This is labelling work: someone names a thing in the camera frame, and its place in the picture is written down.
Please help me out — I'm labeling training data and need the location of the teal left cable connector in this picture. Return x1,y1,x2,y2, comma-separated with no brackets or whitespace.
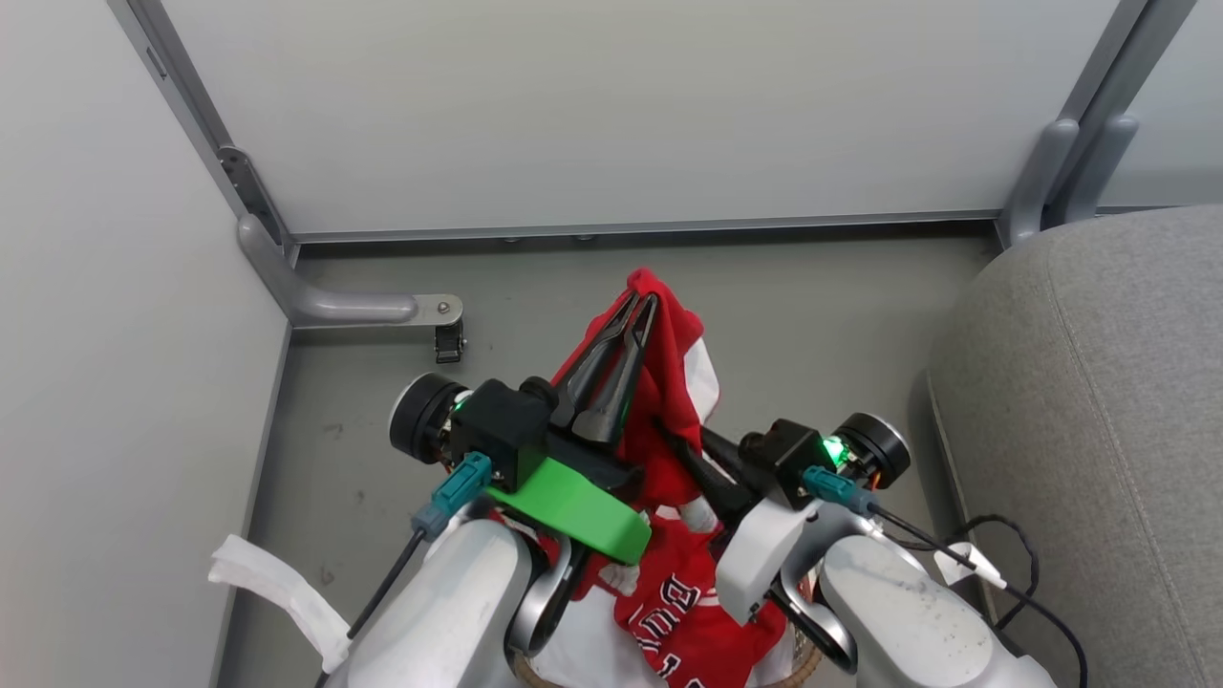
411,452,494,542

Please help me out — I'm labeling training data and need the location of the white cloth strip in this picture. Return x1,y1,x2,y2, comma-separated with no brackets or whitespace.
208,533,353,676

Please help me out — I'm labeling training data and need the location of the grey fabric sofa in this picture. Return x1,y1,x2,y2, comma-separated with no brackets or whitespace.
925,204,1223,688

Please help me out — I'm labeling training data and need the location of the teal cable connector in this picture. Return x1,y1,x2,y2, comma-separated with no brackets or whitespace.
411,452,494,542
801,465,881,519

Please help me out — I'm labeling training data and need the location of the white cable tag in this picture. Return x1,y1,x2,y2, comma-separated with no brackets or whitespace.
933,541,1010,591

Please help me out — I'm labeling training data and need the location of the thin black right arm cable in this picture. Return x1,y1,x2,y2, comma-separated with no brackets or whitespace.
869,506,1090,688

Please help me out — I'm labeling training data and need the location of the grey partition foot with plate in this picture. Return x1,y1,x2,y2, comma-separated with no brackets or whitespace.
237,214,465,331

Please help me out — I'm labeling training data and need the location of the black looped floor cable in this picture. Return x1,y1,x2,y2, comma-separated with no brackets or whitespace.
898,514,1044,632

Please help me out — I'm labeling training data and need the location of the white laundry basket brown rim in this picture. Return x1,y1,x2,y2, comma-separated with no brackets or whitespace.
511,573,825,688

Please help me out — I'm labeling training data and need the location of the white basket liner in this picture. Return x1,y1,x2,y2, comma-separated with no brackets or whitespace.
528,581,670,688

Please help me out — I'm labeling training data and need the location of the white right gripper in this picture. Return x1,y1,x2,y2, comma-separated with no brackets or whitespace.
655,419,834,627

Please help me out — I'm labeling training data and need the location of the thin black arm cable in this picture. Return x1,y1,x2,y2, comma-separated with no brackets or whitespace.
315,530,427,688
869,506,1090,688

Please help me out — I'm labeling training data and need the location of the grey partition bottom rail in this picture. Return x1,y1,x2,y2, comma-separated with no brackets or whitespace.
287,208,1004,246

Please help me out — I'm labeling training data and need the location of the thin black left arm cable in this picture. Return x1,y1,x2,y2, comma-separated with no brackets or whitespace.
315,530,427,688

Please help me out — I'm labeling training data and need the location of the short grey partition foot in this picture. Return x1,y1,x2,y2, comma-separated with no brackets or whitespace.
1059,115,1141,226
997,118,1081,249

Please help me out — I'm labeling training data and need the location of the grey double partition post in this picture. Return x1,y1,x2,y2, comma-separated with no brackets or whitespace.
1051,0,1200,144

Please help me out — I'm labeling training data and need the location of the grey partition corner post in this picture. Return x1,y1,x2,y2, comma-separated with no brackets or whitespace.
105,0,299,251

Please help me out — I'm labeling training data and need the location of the red and white jersey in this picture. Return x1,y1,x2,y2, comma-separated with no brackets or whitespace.
535,268,796,688

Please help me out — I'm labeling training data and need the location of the teal right cable connector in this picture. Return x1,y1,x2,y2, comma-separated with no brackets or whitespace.
801,465,881,519

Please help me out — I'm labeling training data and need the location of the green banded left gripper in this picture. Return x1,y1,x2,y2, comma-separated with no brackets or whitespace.
483,291,661,566

